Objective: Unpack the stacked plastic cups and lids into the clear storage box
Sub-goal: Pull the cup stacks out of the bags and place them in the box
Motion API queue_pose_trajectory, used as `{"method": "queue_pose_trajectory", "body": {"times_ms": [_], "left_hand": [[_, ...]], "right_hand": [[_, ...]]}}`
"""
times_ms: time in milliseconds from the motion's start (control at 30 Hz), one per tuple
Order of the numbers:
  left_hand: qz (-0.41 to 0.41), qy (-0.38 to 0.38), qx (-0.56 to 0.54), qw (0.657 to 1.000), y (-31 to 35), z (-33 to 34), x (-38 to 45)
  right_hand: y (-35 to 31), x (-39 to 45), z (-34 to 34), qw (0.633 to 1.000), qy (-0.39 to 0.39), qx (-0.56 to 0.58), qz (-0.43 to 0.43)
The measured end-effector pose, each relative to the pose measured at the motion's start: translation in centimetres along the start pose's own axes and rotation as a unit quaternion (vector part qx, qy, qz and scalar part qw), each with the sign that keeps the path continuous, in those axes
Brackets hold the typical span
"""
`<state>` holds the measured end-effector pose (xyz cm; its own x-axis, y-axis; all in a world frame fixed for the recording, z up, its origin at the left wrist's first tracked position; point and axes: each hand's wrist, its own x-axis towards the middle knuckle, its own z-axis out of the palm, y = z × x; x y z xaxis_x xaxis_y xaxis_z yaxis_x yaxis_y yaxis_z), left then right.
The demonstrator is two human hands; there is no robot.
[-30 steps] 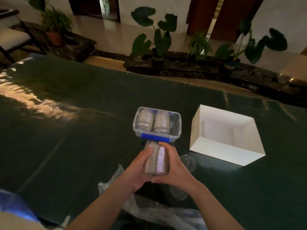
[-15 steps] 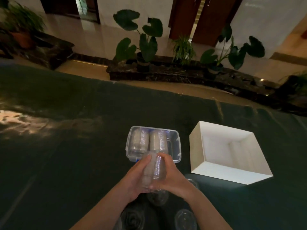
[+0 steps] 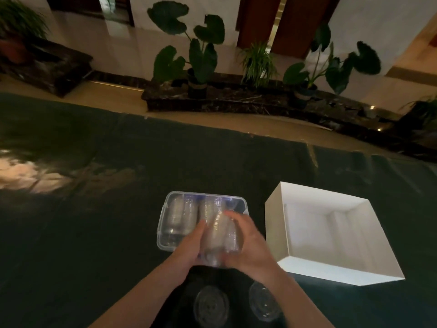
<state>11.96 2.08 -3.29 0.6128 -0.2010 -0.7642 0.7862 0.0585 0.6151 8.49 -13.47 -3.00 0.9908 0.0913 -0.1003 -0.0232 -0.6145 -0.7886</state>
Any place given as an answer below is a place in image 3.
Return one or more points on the short dark marble ledge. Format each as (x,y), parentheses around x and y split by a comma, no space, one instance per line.
(61,71)

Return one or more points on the white cardboard box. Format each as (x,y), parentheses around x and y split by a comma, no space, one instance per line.
(276,228)

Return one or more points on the grassy potted plant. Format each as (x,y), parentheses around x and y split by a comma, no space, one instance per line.
(425,109)
(257,64)

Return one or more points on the person's left hand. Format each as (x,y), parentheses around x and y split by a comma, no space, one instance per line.
(191,249)

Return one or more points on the dark green table cover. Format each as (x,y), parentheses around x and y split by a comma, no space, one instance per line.
(85,235)

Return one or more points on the clear plastic lid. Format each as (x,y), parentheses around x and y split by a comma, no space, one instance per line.
(211,307)
(261,304)

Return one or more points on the person's right hand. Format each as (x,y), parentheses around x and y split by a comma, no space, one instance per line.
(256,256)

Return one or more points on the long dark marble planter ledge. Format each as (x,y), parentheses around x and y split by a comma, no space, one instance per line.
(239,100)

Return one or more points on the person's left forearm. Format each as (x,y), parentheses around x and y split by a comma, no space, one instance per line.
(143,300)

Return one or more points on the brown wooden door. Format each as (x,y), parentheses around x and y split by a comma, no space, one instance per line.
(300,27)
(256,20)

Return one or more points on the grassy plant terracotta pot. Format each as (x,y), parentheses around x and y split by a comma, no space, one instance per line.
(20,20)

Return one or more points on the clear bin with blue latches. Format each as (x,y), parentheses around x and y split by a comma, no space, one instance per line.
(164,235)

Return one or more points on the large-leaf potted plant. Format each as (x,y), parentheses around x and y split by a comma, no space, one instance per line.
(338,75)
(203,61)

